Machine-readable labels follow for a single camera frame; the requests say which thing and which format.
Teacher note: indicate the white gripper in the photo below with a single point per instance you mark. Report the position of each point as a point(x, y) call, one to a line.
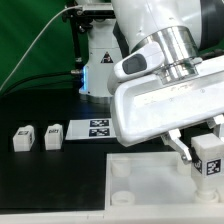
point(145, 108)

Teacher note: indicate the white square tabletop tray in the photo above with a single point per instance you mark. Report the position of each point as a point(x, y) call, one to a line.
point(155, 184)

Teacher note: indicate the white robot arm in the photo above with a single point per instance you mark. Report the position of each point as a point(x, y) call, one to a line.
point(182, 28)

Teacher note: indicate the white sheet with tags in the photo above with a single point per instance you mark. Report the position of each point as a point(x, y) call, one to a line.
point(97, 128)

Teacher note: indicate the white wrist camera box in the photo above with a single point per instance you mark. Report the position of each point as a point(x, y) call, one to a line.
point(145, 60)

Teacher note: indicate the black camera on mount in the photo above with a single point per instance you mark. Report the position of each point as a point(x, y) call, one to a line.
point(83, 14)

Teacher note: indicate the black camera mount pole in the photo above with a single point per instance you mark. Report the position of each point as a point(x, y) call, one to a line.
point(78, 83)

